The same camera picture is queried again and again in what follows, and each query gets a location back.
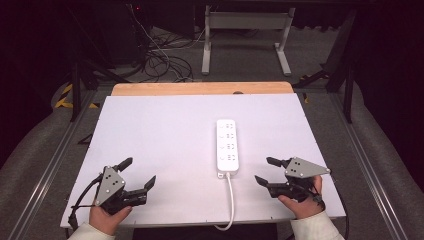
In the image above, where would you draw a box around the white power strip cable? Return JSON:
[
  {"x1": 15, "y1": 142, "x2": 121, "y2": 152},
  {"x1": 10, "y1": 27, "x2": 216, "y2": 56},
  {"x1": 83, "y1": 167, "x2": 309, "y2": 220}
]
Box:
[{"x1": 214, "y1": 173, "x2": 236, "y2": 232}]

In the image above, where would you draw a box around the white power strip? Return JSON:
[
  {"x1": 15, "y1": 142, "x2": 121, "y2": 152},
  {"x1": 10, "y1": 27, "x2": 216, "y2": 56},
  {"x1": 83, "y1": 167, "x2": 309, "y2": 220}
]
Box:
[{"x1": 216, "y1": 118, "x2": 240, "y2": 179}]

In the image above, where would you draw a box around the white metal desk frame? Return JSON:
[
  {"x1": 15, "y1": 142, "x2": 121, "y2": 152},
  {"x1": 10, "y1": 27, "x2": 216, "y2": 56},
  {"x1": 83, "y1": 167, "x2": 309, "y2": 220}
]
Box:
[{"x1": 201, "y1": 4, "x2": 296, "y2": 77}]

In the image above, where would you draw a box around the person's right hand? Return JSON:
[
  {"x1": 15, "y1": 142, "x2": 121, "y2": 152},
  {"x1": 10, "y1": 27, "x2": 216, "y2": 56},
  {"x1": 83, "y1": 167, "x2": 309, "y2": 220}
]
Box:
[{"x1": 278, "y1": 175, "x2": 326, "y2": 220}]

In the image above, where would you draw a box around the aluminium floor rail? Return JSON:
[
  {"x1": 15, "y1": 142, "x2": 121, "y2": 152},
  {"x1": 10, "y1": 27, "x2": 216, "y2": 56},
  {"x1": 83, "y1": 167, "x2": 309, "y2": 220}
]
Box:
[
  {"x1": 7, "y1": 89, "x2": 98, "y2": 240},
  {"x1": 328, "y1": 93, "x2": 409, "y2": 240}
]

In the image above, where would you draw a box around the black metal stand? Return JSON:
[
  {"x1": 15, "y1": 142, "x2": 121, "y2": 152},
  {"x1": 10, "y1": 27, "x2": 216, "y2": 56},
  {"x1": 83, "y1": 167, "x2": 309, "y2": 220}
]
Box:
[
  {"x1": 68, "y1": 6, "x2": 131, "y2": 123},
  {"x1": 293, "y1": 9, "x2": 356, "y2": 124}
]

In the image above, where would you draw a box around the person's left hand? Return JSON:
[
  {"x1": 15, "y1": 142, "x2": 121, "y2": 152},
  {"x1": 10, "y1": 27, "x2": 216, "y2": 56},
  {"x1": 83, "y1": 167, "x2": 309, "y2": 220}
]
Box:
[{"x1": 89, "y1": 204, "x2": 133, "y2": 236}]

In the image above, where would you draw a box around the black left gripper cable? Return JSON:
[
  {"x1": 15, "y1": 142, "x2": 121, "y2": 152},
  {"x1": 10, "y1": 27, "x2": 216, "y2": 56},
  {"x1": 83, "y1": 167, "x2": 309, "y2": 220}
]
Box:
[{"x1": 67, "y1": 174, "x2": 103, "y2": 231}]

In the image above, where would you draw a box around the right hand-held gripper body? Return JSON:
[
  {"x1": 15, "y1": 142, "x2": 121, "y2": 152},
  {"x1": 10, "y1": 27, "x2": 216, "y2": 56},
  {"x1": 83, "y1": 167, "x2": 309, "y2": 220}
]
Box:
[{"x1": 266, "y1": 157, "x2": 332, "y2": 203}]

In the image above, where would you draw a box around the tangle of black floor cables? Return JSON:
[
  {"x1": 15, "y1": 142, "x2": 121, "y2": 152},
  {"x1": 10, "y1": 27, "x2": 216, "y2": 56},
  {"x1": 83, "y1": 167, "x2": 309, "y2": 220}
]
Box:
[{"x1": 141, "y1": 29, "x2": 195, "y2": 83}]

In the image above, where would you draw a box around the white floor cable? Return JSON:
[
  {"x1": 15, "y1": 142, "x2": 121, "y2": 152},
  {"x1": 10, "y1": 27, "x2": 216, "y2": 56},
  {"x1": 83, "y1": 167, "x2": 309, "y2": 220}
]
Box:
[{"x1": 128, "y1": 3, "x2": 206, "y2": 83}]

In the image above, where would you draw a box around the yellow black hazard tape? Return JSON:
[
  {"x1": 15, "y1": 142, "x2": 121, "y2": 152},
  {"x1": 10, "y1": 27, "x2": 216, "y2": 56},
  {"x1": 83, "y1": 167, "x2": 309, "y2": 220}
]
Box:
[{"x1": 54, "y1": 83, "x2": 100, "y2": 109}]

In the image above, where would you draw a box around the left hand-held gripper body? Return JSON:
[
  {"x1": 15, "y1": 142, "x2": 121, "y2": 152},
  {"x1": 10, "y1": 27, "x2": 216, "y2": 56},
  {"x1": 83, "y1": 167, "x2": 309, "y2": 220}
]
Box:
[{"x1": 94, "y1": 165, "x2": 148, "y2": 216}]

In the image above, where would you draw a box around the black computer case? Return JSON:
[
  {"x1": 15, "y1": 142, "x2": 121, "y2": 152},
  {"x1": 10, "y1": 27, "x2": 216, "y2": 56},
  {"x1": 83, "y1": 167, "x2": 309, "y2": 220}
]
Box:
[{"x1": 99, "y1": 3, "x2": 151, "y2": 66}]

